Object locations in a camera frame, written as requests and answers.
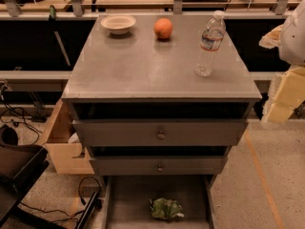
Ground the black metal stand bar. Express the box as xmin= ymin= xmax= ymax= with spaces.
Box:
xmin=74 ymin=192 xmax=102 ymax=229

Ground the grey drawer cabinet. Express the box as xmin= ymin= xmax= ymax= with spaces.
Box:
xmin=61 ymin=13 xmax=263 ymax=177

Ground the white paper bowl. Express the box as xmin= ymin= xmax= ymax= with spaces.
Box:
xmin=101 ymin=15 xmax=136 ymax=35

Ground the light wooden box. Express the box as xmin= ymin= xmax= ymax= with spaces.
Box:
xmin=39 ymin=99 xmax=93 ymax=175

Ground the green jalapeno chip bag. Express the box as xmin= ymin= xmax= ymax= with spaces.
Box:
xmin=150 ymin=198 xmax=185 ymax=221

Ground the top grey drawer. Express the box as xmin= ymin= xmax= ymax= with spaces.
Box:
xmin=72 ymin=120 xmax=248 ymax=147

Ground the clear plastic water bottle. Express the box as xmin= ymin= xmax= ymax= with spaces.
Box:
xmin=194 ymin=10 xmax=226 ymax=76

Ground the orange fruit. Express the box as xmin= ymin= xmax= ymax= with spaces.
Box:
xmin=153 ymin=18 xmax=173 ymax=39

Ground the black floor cable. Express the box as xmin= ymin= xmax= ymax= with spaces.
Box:
xmin=0 ymin=83 xmax=44 ymax=145

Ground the bottom grey drawer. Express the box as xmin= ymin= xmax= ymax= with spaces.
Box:
xmin=102 ymin=176 xmax=218 ymax=229

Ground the grey drawer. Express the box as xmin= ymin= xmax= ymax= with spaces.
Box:
xmin=102 ymin=176 xmax=218 ymax=229
xmin=72 ymin=120 xmax=248 ymax=147
xmin=91 ymin=156 xmax=227 ymax=176

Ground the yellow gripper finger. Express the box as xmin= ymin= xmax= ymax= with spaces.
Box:
xmin=258 ymin=25 xmax=282 ymax=49
xmin=262 ymin=66 xmax=305 ymax=123

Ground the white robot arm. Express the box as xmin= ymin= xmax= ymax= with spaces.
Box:
xmin=259 ymin=0 xmax=305 ymax=124

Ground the middle grey drawer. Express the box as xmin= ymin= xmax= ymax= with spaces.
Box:
xmin=91 ymin=156 xmax=227 ymax=176

